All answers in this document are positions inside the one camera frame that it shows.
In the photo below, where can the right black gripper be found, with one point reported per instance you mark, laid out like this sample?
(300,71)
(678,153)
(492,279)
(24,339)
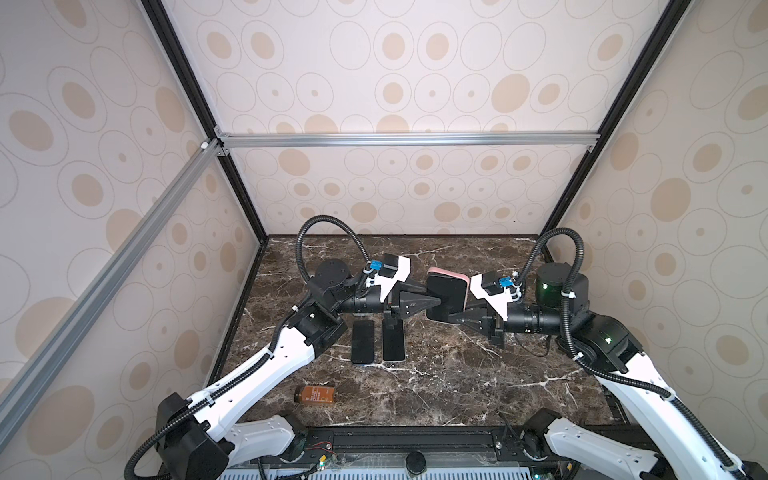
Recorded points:
(487,321)

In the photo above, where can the black corner frame post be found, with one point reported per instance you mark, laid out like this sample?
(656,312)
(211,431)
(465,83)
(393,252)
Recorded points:
(161,24)
(671,16)

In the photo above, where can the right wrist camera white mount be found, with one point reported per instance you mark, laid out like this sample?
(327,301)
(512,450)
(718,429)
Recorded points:
(497,289)

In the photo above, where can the black smartphone from case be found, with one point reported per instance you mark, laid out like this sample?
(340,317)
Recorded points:
(363,342)

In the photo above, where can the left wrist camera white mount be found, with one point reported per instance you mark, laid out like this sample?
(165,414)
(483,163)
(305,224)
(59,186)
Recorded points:
(385,273)

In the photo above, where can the silver aluminium rail left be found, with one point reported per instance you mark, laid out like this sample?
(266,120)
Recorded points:
(49,359)

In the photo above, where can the black smartphone white rim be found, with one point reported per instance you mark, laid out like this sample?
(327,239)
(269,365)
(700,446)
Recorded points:
(393,340)

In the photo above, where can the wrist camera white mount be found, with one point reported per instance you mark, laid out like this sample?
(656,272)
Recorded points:
(497,289)
(385,273)

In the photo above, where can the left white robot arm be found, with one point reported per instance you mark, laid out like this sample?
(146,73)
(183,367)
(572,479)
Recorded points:
(202,435)

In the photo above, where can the black corner frame post right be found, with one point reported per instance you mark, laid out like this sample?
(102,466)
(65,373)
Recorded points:
(671,16)

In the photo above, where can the silver aluminium rail back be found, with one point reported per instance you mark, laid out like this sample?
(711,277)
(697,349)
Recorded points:
(418,139)

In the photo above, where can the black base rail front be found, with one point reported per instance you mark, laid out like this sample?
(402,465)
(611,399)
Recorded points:
(452,452)

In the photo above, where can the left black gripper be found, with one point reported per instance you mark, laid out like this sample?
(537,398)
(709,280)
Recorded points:
(399,299)

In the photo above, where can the black round knob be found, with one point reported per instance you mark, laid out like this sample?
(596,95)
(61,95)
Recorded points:
(415,463)

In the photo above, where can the pink phone case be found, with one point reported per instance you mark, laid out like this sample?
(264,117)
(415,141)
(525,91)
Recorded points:
(450,273)

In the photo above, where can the silver aluminium rail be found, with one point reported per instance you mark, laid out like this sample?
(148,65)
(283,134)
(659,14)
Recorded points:
(49,359)
(418,139)

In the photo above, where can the black corner frame post left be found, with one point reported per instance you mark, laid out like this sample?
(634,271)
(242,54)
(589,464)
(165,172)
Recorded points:
(161,24)

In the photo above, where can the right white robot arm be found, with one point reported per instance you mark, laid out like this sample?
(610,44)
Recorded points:
(611,353)

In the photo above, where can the small orange brown bottle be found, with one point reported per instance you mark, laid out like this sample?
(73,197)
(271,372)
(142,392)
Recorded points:
(314,395)

